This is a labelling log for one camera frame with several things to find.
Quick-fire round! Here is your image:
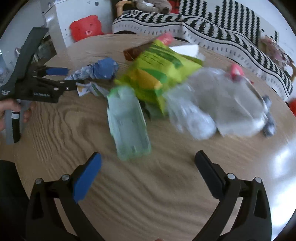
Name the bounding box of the small printed paper scrap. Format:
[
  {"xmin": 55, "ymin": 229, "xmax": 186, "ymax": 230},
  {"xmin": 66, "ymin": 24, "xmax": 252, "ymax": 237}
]
[{"xmin": 76, "ymin": 82, "xmax": 109, "ymax": 98}]

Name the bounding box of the white box package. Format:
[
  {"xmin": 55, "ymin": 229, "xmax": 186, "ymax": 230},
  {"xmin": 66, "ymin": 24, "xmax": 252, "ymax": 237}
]
[{"xmin": 170, "ymin": 45, "xmax": 206, "ymax": 61}]

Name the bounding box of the pink purple plush toy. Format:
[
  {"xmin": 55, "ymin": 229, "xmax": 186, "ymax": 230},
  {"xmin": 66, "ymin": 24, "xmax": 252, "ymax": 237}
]
[{"xmin": 229, "ymin": 63, "xmax": 244, "ymax": 81}]

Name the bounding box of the clear green plastic tray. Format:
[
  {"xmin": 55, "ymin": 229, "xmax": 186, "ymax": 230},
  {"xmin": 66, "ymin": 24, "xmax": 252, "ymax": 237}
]
[{"xmin": 107, "ymin": 85, "xmax": 151, "ymax": 161}]

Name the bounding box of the green yellow snack bag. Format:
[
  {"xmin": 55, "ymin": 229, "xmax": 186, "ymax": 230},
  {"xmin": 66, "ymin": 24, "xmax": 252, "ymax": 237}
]
[{"xmin": 115, "ymin": 40, "xmax": 202, "ymax": 114}]

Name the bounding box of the person's left hand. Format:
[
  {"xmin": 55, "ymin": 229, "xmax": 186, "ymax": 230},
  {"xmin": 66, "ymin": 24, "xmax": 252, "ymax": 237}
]
[{"xmin": 0, "ymin": 99, "xmax": 36, "ymax": 131}]

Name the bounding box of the black white striped sofa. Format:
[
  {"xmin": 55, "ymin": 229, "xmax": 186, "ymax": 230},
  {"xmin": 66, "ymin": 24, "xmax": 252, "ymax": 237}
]
[{"xmin": 112, "ymin": 1, "xmax": 293, "ymax": 101}]

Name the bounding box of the red plastic bag left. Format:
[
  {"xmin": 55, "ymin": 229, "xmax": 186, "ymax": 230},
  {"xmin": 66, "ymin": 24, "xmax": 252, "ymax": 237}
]
[{"xmin": 69, "ymin": 15, "xmax": 104, "ymax": 42}]

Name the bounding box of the clear plastic bag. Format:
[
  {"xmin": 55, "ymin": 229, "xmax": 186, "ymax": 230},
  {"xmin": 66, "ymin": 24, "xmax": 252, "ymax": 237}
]
[{"xmin": 164, "ymin": 68, "xmax": 276, "ymax": 140}]

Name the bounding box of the pink clothes pile on sofa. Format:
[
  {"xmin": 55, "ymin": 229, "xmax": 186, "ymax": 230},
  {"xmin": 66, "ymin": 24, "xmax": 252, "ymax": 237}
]
[{"xmin": 259, "ymin": 35, "xmax": 294, "ymax": 70}]

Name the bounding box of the brown plush toy on sofa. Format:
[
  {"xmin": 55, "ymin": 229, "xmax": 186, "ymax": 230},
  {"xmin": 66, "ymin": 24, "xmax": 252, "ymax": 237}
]
[{"xmin": 132, "ymin": 0, "xmax": 172, "ymax": 14}]

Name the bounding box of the white cabinet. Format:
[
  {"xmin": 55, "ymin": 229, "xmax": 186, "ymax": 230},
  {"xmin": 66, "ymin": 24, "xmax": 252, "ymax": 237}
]
[{"xmin": 39, "ymin": 1, "xmax": 113, "ymax": 52}]

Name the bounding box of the blue white crumpled wrapper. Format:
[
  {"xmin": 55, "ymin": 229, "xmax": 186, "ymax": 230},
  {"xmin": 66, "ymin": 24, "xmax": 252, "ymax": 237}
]
[{"xmin": 65, "ymin": 58, "xmax": 119, "ymax": 80}]

